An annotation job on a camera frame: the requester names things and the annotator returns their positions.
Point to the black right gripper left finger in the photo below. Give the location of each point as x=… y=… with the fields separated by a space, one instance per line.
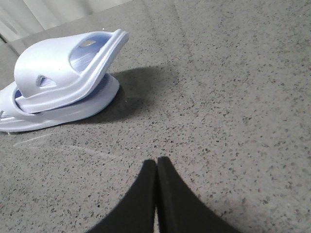
x=135 y=213

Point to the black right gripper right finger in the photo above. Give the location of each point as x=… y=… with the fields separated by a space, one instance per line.
x=178 y=208

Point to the light blue slipper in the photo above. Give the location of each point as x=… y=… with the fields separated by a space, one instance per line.
x=13 y=119
x=57 y=72

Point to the beige pleated curtain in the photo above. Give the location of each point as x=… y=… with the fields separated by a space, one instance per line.
x=21 y=18

